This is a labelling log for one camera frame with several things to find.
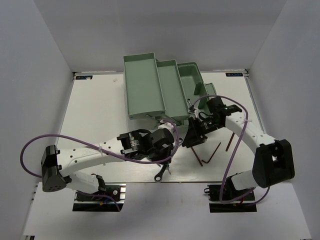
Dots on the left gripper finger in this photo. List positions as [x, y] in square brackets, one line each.
[153, 156]
[164, 165]

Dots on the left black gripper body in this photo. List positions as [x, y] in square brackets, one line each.
[164, 152]

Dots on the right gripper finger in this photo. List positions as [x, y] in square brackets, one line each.
[192, 137]
[202, 137]

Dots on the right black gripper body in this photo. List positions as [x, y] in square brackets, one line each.
[208, 125]

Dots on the large silver ratchet wrench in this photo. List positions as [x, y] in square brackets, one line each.
[159, 176]

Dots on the green toolbox with clear lid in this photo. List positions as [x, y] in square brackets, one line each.
[157, 90]

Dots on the small silver wrench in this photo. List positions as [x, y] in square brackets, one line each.
[189, 103]

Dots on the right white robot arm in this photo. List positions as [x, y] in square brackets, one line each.
[273, 159]

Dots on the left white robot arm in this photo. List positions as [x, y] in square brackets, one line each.
[63, 168]

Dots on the left dark hex key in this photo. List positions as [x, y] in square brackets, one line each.
[197, 157]

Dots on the dark hex key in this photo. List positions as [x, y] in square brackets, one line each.
[197, 157]
[212, 155]
[229, 142]

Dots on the middle dark hex key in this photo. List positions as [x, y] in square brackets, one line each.
[212, 155]

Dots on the right dark hex key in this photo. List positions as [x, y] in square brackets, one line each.
[229, 142]

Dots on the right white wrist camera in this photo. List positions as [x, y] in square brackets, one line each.
[194, 112]

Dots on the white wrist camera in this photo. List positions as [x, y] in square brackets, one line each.
[194, 112]
[167, 125]

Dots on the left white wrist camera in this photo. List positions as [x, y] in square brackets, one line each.
[167, 125]

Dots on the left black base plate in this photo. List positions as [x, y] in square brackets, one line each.
[86, 203]

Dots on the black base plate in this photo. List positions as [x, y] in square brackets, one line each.
[86, 203]
[243, 205]

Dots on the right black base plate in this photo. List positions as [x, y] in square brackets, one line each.
[243, 205]

